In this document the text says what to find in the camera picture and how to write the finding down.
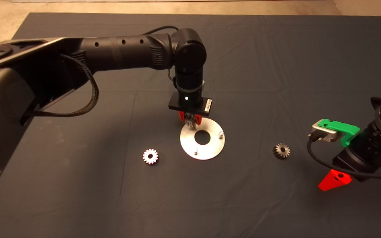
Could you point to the green right camera mount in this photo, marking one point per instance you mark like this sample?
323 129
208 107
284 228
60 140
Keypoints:
342 127

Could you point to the silver left camera box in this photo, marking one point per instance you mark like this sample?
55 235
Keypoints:
203 86

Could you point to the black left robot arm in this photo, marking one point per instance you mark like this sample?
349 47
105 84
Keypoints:
121 53

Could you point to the silver right camera box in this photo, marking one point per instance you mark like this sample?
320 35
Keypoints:
322 134

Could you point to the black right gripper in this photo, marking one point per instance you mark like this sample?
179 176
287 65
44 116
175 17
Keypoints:
372 152

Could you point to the dark steel planetary gear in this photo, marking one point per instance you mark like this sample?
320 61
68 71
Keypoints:
278 152

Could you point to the bright steel planetary gear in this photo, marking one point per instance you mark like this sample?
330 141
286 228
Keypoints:
155 159

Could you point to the dark grey table cloth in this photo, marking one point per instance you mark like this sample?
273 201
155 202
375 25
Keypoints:
276 66

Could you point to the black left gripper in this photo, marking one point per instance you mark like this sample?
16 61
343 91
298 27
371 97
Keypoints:
189 102

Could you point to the round metal carrier plate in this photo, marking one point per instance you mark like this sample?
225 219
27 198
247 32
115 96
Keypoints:
210 148

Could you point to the silver camera box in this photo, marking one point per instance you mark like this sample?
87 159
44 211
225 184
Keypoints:
322 134
203 86

